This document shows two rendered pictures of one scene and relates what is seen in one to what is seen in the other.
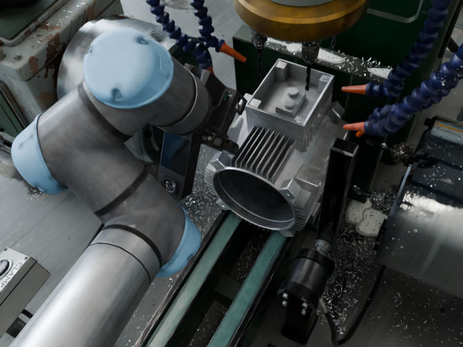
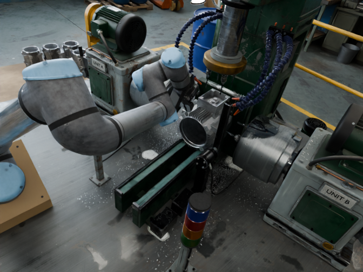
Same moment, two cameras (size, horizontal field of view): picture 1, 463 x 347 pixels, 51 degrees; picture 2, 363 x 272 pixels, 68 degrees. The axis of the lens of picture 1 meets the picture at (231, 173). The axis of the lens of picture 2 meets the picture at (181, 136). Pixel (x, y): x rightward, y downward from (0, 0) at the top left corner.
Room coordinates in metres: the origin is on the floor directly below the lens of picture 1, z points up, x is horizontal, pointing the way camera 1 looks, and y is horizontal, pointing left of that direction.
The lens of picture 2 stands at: (-0.52, 0.04, 1.79)
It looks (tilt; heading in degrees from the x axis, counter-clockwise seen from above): 40 degrees down; 358
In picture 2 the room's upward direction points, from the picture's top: 9 degrees clockwise
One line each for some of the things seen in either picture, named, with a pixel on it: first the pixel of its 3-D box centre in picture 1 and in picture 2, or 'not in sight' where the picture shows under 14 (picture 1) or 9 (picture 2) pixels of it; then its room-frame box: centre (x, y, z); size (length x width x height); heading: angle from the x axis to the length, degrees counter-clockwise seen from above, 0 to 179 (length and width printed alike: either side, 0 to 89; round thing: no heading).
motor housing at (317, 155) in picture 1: (278, 158); (204, 123); (0.51, -0.09, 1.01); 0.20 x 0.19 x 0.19; 146
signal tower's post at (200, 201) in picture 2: not in sight; (189, 242); (-0.09, -0.04, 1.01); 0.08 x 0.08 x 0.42; 56
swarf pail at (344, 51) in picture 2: not in sight; (346, 54); (4.22, -2.73, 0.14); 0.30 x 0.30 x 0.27
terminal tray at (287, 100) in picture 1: (289, 105); (213, 103); (0.55, -0.11, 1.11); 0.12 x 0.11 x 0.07; 146
